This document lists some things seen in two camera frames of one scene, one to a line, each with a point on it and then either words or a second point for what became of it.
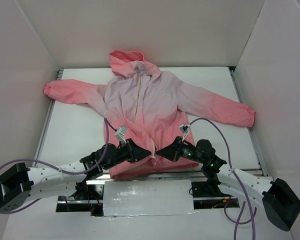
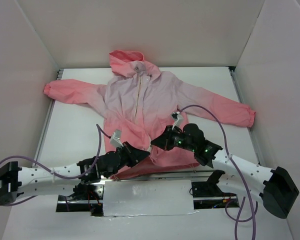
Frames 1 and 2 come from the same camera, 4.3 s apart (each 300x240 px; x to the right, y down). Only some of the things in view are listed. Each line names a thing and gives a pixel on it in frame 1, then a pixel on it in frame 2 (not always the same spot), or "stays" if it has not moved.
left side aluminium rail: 60,77 stays
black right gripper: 177,149 → 168,137
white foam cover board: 147,197 stays
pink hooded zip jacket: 143,104 stays
